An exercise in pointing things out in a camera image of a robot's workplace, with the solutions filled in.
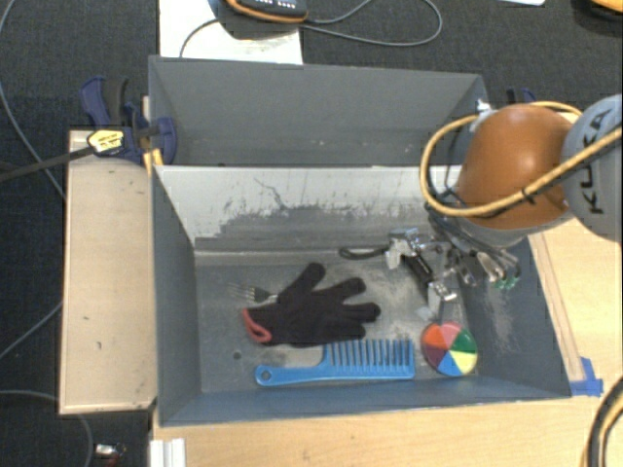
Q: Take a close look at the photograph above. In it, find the grey metal bin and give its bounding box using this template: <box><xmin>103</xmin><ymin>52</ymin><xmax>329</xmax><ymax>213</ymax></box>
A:
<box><xmin>147</xmin><ymin>54</ymin><xmax>573</xmax><ymax>427</ymax></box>

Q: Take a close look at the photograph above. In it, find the blue comb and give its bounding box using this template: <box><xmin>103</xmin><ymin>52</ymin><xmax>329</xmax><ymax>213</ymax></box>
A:
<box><xmin>254</xmin><ymin>338</ymin><xmax>417</xmax><ymax>388</ymax></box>

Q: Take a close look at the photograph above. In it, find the black cord loop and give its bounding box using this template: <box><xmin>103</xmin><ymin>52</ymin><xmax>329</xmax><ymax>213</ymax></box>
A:
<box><xmin>338</xmin><ymin>244</ymin><xmax>392</xmax><ymax>262</ymax></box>

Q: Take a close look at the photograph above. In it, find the multicolour segmented disc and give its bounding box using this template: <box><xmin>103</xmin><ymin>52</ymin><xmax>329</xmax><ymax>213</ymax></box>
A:
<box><xmin>421</xmin><ymin>321</ymin><xmax>479</xmax><ymax>377</ymax></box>

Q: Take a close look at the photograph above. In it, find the pale wood board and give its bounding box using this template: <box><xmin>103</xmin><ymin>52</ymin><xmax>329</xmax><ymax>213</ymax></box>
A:
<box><xmin>57</xmin><ymin>128</ymin><xmax>160</xmax><ymax>415</ymax></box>

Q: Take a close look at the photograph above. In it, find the silver fork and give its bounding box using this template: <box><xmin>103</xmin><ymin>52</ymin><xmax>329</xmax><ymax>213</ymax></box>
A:
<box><xmin>227</xmin><ymin>281</ymin><xmax>279</xmax><ymax>306</ymax></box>

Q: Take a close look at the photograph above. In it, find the black glove with red cuff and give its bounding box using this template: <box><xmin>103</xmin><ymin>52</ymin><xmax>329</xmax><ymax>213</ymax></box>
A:
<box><xmin>241</xmin><ymin>262</ymin><xmax>383</xmax><ymax>347</ymax></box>

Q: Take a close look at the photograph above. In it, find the black cylinder on white bracket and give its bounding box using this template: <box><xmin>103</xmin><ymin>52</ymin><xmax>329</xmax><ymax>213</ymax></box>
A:
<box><xmin>385</xmin><ymin>228</ymin><xmax>435</xmax><ymax>287</ymax></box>

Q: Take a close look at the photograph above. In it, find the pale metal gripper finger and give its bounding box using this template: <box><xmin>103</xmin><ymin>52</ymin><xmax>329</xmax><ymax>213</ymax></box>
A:
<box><xmin>456</xmin><ymin>259</ymin><xmax>481</xmax><ymax>289</ymax></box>
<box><xmin>416</xmin><ymin>279</ymin><xmax>459</xmax><ymax>321</ymax></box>

